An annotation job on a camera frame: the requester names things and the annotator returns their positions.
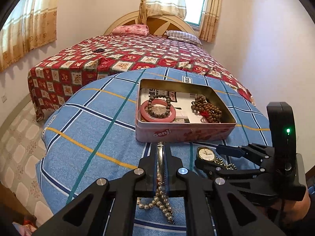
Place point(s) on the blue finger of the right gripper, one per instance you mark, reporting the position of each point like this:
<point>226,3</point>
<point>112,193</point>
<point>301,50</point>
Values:
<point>210,168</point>
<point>236,152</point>

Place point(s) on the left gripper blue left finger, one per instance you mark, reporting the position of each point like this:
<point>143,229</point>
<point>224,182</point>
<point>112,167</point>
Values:
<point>149,164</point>

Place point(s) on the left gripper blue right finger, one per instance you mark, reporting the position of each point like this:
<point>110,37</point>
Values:
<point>175,174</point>

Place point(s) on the gold face wristwatch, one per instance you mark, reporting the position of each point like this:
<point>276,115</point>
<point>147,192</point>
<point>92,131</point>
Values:
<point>206,154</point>

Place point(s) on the small wooden bead mala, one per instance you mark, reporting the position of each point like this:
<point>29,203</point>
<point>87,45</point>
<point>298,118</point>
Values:
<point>200,103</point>

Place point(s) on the red string coin charm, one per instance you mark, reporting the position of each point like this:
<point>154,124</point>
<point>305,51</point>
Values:
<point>205,116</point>

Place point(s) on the pink jade bangle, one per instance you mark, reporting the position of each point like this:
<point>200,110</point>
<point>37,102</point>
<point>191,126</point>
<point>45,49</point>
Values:
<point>156,110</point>

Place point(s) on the person's right hand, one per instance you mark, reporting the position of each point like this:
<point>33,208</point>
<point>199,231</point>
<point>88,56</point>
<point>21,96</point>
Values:
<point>291,210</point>

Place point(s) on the pink metal tin box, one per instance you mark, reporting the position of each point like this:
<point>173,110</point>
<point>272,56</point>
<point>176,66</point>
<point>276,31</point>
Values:
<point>184,132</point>

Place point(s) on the blue plaid tablecloth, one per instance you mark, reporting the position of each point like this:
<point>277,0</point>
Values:
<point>93,134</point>

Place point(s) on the striped plaid pillow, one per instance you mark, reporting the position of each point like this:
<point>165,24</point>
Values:
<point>183,36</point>

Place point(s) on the red patterned bedspread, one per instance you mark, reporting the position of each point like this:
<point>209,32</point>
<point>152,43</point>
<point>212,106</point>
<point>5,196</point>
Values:
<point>55,79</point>

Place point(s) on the brown wooden furniture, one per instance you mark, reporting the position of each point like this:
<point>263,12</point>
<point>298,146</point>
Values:
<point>13,211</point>

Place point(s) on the back window right curtain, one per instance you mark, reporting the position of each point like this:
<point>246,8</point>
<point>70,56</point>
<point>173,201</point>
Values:
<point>210,20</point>

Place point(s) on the pink floral pillow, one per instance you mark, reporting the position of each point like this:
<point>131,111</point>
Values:
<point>135,29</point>

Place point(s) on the cream wooden headboard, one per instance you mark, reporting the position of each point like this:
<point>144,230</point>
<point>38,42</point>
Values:
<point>158,25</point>

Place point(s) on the back window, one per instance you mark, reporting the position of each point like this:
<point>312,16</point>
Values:
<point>194,9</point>

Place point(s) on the white wall socket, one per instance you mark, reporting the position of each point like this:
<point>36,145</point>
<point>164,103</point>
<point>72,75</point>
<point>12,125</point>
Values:
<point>4,98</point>

